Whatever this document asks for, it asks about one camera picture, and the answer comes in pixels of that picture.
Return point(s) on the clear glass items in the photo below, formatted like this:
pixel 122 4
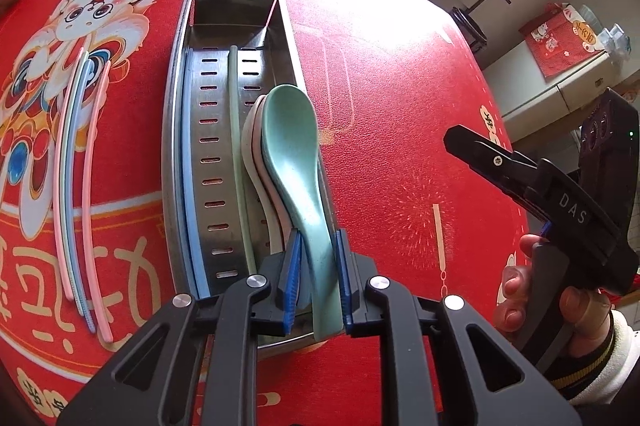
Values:
pixel 607 33

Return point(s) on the white cabinet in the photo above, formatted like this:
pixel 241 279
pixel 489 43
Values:
pixel 550 100

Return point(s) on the stainless steel utensil tray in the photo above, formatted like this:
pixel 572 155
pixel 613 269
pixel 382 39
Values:
pixel 215 105

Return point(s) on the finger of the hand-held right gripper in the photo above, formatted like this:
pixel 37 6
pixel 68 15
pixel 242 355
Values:
pixel 495 160
pixel 530 211

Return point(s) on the green spoon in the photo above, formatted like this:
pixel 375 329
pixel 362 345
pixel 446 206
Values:
pixel 295 145

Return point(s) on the blue chopstick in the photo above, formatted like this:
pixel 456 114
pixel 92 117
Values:
pixel 71 206
pixel 189 206

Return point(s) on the pink spoon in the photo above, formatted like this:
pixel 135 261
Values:
pixel 256 155

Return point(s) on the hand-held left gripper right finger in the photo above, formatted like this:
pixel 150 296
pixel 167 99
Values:
pixel 345 286

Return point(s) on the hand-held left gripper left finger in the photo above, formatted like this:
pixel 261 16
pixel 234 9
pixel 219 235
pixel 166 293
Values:
pixel 292 281

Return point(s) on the beige spoon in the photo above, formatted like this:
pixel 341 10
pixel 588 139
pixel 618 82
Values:
pixel 247 140

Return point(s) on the red printed cloth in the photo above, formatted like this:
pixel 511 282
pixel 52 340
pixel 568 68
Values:
pixel 560 40

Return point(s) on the person's right hand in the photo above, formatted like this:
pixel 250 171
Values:
pixel 512 301

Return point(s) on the person's right forearm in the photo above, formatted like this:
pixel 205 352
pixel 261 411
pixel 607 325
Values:
pixel 600 371

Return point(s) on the green chopstick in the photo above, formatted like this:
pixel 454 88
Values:
pixel 239 186

